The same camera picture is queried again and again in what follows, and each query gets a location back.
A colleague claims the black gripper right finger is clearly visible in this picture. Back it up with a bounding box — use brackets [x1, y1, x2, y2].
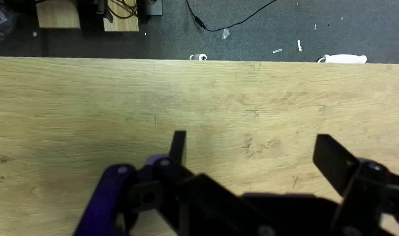
[313, 132, 399, 236]

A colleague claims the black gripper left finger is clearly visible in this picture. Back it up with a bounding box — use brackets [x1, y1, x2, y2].
[74, 129, 276, 236]

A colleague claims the black stand leg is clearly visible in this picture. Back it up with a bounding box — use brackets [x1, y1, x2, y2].
[78, 0, 108, 32]

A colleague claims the black floor cable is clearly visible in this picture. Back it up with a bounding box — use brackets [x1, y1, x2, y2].
[184, 0, 279, 34]

